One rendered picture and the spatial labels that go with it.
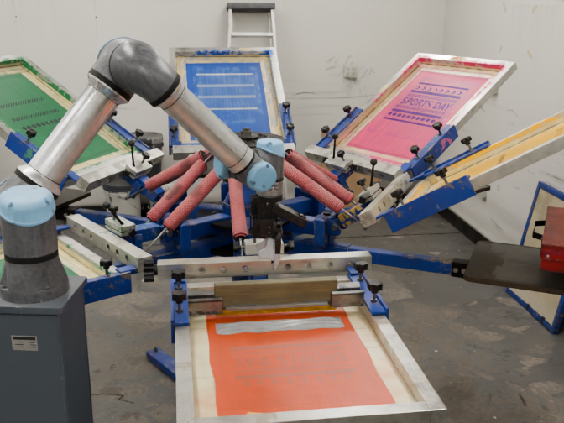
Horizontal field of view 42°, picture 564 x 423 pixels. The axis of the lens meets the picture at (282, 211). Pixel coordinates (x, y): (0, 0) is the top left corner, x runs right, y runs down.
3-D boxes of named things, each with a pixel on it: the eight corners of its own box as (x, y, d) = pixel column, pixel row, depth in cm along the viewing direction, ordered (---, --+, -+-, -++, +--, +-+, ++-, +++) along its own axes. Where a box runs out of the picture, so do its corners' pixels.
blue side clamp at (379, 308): (388, 331, 206) (389, 308, 204) (371, 331, 205) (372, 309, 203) (361, 289, 234) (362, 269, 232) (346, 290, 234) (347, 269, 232)
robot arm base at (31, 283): (-13, 302, 159) (-18, 259, 156) (16, 276, 174) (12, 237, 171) (55, 305, 159) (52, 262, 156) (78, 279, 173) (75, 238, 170)
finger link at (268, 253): (258, 269, 205) (258, 237, 204) (279, 268, 206) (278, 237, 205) (259, 272, 202) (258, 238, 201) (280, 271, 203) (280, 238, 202)
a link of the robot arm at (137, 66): (146, 32, 157) (289, 170, 181) (133, 28, 166) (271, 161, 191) (111, 72, 156) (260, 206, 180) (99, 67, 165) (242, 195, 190)
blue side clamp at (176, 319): (190, 342, 198) (189, 319, 196) (171, 343, 197) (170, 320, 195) (187, 298, 226) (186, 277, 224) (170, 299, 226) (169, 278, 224)
